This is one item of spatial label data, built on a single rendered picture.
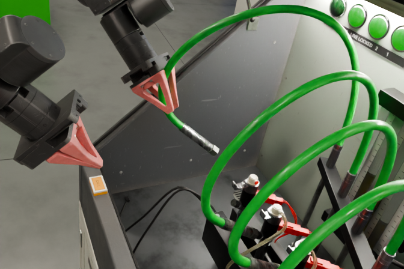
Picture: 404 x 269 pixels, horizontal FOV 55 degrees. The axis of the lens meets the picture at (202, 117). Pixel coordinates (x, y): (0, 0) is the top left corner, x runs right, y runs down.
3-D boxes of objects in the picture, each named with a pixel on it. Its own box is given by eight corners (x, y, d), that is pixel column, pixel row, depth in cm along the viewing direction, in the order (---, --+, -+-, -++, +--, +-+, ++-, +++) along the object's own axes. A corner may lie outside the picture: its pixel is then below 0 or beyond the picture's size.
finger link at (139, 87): (193, 97, 74) (167, 54, 73) (182, 107, 68) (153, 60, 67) (165, 113, 77) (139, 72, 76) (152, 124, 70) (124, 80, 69)
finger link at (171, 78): (193, 96, 75) (167, 54, 73) (182, 106, 68) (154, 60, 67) (165, 113, 77) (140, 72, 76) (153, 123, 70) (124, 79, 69)
